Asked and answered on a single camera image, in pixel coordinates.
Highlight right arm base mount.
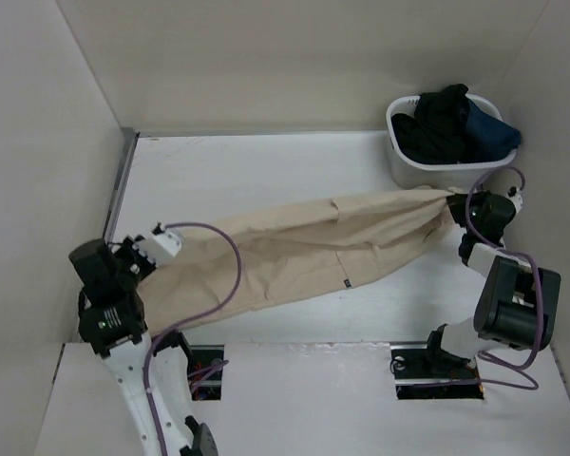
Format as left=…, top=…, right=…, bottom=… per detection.
left=389, top=343, right=484, bottom=400

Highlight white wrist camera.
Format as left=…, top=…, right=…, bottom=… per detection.
left=507, top=186, right=523, bottom=214
left=134, top=222, right=184, bottom=267

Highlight beige trousers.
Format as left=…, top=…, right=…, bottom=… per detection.
left=138, top=187, right=454, bottom=334

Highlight black garment in basket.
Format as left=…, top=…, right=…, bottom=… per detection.
left=391, top=84, right=469, bottom=165

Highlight white laundry basket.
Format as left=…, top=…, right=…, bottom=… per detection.
left=385, top=95, right=517, bottom=190

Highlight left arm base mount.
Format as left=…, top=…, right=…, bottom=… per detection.
left=188, top=345, right=225, bottom=401

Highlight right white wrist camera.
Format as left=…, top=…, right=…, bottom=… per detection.
left=507, top=186, right=523, bottom=214

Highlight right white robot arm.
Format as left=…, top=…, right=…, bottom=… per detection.
left=421, top=187, right=561, bottom=376

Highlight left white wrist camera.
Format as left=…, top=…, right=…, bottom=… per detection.
left=134, top=222, right=184, bottom=267

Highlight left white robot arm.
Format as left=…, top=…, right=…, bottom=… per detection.
left=68, top=230, right=219, bottom=455

